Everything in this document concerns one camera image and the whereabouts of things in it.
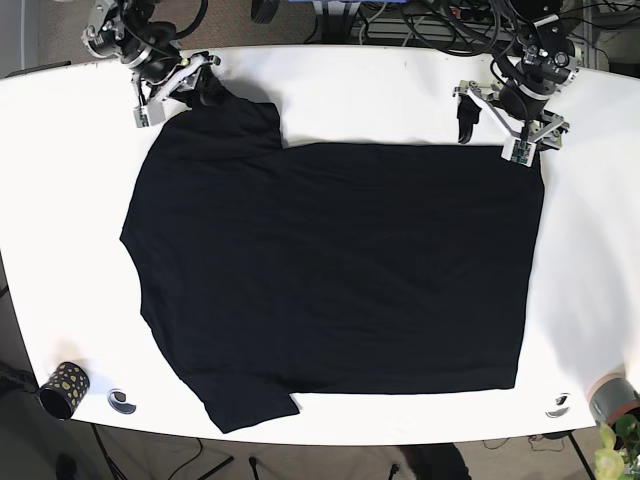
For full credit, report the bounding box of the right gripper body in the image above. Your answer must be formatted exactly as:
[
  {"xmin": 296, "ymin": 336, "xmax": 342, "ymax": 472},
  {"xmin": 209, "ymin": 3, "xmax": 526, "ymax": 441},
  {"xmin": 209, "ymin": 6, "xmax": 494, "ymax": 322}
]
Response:
[{"xmin": 82, "ymin": 0, "xmax": 220, "ymax": 107}]

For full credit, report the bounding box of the grey plant pot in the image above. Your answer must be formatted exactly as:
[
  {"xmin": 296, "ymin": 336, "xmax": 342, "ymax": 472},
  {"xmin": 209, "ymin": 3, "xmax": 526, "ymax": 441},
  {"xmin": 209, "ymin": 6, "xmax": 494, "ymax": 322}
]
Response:
[{"xmin": 587, "ymin": 373, "xmax": 639, "ymax": 426}]

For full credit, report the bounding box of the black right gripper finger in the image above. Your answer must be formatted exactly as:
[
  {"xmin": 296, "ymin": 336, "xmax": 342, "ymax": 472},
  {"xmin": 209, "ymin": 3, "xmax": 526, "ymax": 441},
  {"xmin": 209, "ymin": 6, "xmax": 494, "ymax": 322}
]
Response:
[
  {"xmin": 187, "ymin": 69, "xmax": 228, "ymax": 108},
  {"xmin": 133, "ymin": 102, "xmax": 166, "ymax": 128}
]

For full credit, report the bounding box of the silver table grommet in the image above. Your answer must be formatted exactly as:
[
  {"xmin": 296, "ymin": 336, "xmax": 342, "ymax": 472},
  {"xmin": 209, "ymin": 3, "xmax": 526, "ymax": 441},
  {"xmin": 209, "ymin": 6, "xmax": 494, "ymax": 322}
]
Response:
[
  {"xmin": 543, "ymin": 392, "xmax": 572, "ymax": 419},
  {"xmin": 107, "ymin": 389, "xmax": 137, "ymax": 415}
]

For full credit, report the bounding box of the black T-shirt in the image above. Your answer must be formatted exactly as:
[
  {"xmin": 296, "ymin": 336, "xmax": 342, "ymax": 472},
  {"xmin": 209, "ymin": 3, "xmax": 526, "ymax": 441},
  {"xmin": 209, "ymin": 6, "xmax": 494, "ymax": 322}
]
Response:
[{"xmin": 120, "ymin": 92, "xmax": 544, "ymax": 433}]

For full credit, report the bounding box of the green potted plant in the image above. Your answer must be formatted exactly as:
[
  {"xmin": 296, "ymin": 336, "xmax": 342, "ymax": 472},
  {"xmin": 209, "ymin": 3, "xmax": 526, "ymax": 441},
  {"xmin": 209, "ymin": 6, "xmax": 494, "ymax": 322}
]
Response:
[{"xmin": 594, "ymin": 414, "xmax": 640, "ymax": 480}]

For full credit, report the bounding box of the left silver table grommet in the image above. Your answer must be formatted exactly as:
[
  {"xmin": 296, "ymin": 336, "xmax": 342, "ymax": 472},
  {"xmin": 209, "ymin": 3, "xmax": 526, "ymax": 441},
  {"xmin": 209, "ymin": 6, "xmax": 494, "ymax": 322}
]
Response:
[{"xmin": 107, "ymin": 389, "xmax": 137, "ymax": 415}]

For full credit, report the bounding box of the black gold spotted cup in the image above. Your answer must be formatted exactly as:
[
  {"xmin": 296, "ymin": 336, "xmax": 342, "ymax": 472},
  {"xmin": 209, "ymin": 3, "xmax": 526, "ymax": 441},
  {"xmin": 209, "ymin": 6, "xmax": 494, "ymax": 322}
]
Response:
[{"xmin": 37, "ymin": 361, "xmax": 91, "ymax": 420}]

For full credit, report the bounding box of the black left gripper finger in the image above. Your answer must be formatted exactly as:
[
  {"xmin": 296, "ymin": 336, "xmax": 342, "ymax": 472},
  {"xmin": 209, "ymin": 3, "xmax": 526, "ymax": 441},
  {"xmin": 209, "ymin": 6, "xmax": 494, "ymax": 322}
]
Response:
[
  {"xmin": 501, "ymin": 136, "xmax": 536, "ymax": 167},
  {"xmin": 457, "ymin": 97, "xmax": 481, "ymax": 145}
]

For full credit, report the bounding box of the right silver table grommet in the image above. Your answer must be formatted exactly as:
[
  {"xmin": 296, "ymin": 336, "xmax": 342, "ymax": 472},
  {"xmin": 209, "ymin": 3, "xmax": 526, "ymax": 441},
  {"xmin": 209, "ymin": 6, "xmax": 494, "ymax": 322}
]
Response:
[{"xmin": 543, "ymin": 392, "xmax": 572, "ymax": 419}]

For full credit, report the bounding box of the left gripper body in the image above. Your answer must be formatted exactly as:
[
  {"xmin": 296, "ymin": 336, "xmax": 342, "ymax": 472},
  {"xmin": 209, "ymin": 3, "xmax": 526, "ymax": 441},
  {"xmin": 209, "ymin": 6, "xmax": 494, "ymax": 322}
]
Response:
[{"xmin": 452, "ymin": 14, "xmax": 580, "ymax": 150}]

